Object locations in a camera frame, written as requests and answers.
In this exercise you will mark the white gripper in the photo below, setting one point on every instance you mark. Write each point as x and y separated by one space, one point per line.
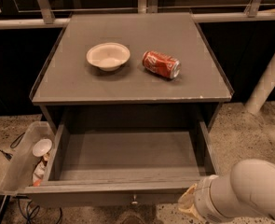
203 198

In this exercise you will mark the grey top drawer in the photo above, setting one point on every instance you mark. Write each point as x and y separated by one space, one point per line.
93 166

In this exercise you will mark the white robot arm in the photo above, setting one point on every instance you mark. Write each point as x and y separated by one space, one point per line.
248 190

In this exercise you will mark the round metal drawer knob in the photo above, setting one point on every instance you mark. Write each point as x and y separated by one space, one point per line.
134 200

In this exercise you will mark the red soda can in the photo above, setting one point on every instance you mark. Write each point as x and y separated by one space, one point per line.
161 64

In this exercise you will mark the orange ball in bin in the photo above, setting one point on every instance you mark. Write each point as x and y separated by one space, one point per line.
37 183

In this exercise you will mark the white packet in bin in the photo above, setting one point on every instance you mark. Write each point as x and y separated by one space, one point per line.
39 171

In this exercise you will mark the small white bowl in bin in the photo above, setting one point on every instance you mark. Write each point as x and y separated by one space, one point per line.
42 147

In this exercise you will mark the grey wooden cabinet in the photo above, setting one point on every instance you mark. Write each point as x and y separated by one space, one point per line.
67 78

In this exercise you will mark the white diagonal post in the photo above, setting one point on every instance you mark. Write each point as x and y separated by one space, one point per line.
263 89

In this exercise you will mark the metal railing frame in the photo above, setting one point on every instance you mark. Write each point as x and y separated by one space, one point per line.
26 14

